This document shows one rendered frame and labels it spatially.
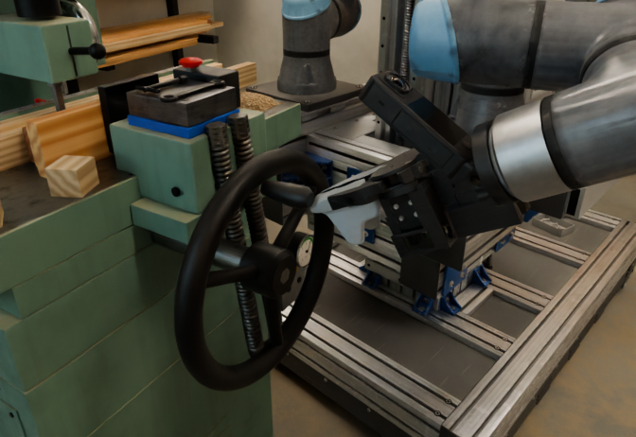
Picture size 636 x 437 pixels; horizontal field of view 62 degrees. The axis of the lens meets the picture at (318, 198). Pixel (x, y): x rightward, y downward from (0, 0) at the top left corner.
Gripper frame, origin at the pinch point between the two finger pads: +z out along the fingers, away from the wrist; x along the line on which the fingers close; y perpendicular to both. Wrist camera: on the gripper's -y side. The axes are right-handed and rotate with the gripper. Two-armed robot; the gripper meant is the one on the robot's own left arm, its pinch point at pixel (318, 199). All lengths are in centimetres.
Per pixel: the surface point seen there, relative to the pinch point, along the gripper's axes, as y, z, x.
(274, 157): -5.8, 2.8, 0.0
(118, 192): -10.0, 21.7, -6.7
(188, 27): -93, 225, 228
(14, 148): -20.7, 33.4, -9.2
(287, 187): -2.7, 0.6, -2.9
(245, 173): -5.8, 3.1, -4.7
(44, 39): -30.0, 23.4, -4.3
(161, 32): -94, 226, 204
